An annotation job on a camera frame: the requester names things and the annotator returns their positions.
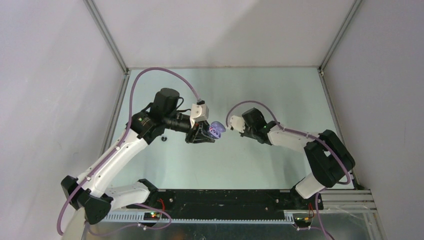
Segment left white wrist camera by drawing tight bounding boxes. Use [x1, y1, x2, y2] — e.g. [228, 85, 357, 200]
[189, 103, 209, 128]

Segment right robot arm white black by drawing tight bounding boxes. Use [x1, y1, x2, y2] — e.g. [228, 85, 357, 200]
[228, 108, 356, 209]

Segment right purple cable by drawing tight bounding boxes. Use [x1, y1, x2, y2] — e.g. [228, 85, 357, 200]
[225, 100, 352, 240]

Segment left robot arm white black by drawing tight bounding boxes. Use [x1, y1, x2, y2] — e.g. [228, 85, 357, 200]
[61, 88, 222, 225]

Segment left controller board with leds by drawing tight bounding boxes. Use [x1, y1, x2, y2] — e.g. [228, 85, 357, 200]
[143, 212, 162, 222]

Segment purple earbud charging case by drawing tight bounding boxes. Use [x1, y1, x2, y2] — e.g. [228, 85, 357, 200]
[208, 121, 226, 139]

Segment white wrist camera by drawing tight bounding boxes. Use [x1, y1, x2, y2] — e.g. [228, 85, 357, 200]
[189, 103, 209, 128]
[228, 115, 246, 133]

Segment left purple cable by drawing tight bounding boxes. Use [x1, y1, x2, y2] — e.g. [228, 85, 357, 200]
[56, 67, 205, 237]

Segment right controller board with leds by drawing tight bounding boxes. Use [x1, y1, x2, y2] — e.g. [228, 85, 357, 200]
[294, 217, 314, 228]

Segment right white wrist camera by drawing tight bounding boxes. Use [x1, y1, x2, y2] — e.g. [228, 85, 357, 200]
[228, 115, 246, 133]

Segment controller board with leds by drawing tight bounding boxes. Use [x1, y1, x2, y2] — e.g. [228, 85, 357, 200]
[294, 217, 314, 228]
[143, 212, 162, 222]

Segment grey slotted cable duct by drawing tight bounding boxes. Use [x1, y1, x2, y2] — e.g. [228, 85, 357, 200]
[101, 211, 295, 225]

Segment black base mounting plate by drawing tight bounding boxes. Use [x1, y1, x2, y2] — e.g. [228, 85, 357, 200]
[143, 189, 324, 220]

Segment purple cable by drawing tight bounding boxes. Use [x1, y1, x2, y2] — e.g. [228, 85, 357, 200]
[56, 67, 205, 237]
[225, 100, 352, 240]

